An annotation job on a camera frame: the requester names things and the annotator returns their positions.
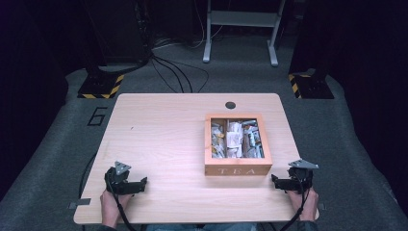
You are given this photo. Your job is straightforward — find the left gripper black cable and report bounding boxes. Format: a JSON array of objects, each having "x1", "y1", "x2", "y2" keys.
[{"x1": 105, "y1": 172, "x2": 138, "y2": 231}]

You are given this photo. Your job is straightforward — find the person's left hand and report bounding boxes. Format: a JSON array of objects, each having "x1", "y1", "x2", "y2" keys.
[{"x1": 99, "y1": 189, "x2": 133, "y2": 229}]

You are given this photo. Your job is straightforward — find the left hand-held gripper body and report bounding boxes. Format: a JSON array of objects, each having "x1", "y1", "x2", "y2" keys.
[{"x1": 104, "y1": 161, "x2": 138, "y2": 196}]

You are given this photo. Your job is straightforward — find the black floor cables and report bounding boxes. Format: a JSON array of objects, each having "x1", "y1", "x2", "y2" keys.
[{"x1": 149, "y1": 52, "x2": 211, "y2": 94}]

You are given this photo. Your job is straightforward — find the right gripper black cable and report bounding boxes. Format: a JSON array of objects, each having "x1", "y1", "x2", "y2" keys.
[{"x1": 279, "y1": 174, "x2": 313, "y2": 231}]

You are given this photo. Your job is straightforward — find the black cable beside table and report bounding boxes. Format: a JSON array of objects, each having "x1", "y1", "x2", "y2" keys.
[{"x1": 78, "y1": 153, "x2": 98, "y2": 200}]

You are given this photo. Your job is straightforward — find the person's right hand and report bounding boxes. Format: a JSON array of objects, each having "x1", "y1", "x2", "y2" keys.
[{"x1": 287, "y1": 187, "x2": 320, "y2": 223}]

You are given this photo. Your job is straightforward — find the dark cabinet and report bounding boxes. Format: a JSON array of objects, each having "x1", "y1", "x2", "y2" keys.
[{"x1": 81, "y1": 0, "x2": 152, "y2": 66}]

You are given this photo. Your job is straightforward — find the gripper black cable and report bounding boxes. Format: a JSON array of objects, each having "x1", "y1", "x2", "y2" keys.
[
  {"x1": 279, "y1": 174, "x2": 313, "y2": 231},
  {"x1": 105, "y1": 172, "x2": 138, "y2": 231}
]

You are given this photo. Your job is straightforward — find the black stand base striped edge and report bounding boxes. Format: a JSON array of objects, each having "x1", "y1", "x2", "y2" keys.
[
  {"x1": 287, "y1": 72, "x2": 335, "y2": 100},
  {"x1": 77, "y1": 73, "x2": 125, "y2": 100}
]

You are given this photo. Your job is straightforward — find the pile of tea packets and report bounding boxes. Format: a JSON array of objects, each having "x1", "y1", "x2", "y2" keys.
[{"x1": 211, "y1": 119, "x2": 266, "y2": 159}]

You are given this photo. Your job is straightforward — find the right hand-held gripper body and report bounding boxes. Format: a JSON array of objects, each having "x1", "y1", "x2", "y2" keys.
[{"x1": 286, "y1": 159, "x2": 319, "y2": 195}]

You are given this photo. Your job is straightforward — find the wooden tea box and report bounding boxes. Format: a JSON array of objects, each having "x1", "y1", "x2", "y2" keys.
[{"x1": 204, "y1": 113, "x2": 273, "y2": 177}]

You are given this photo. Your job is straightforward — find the grey tape strip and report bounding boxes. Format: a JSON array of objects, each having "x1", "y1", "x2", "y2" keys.
[{"x1": 67, "y1": 197, "x2": 92, "y2": 211}]

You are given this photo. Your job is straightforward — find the white metal stand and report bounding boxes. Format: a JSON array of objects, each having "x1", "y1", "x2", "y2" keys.
[{"x1": 202, "y1": 0, "x2": 287, "y2": 67}]

